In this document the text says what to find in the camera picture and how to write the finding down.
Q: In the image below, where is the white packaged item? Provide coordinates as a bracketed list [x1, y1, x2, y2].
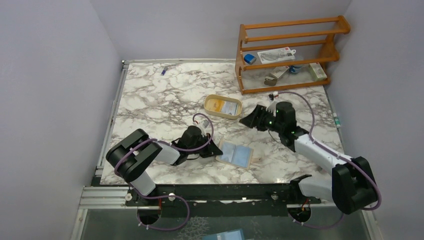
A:
[257, 47, 297, 64]

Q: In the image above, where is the yellow white card in tray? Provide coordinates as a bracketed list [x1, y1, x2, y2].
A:
[207, 99, 226, 113]

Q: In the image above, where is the blue white cup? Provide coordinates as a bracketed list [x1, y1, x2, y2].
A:
[289, 64, 304, 74]

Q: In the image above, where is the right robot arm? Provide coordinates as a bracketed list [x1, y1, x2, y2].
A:
[239, 101, 381, 215]

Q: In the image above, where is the blue small box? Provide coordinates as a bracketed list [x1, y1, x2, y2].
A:
[243, 54, 257, 65]

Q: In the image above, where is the orange wooden rack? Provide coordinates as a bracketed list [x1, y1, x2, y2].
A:
[235, 15, 351, 95]

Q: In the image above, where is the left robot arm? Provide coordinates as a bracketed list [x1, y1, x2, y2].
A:
[105, 125, 223, 206]

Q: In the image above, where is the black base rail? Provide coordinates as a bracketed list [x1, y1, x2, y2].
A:
[125, 183, 321, 218]

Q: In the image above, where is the white VIP credit card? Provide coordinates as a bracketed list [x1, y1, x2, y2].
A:
[221, 101, 239, 116]

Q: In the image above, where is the blue object at bottom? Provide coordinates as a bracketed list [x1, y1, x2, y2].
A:
[202, 229, 245, 240]

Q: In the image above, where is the tan oval tray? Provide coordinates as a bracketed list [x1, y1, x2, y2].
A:
[203, 94, 243, 120]

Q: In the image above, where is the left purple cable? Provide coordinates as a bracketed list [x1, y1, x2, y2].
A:
[113, 112, 215, 232]

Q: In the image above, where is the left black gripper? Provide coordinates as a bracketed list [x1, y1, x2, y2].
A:
[187, 132, 223, 158]

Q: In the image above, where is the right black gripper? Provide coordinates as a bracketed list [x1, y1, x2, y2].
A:
[239, 104, 284, 134]

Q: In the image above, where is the green white box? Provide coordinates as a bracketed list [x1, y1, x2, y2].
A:
[308, 62, 328, 82]

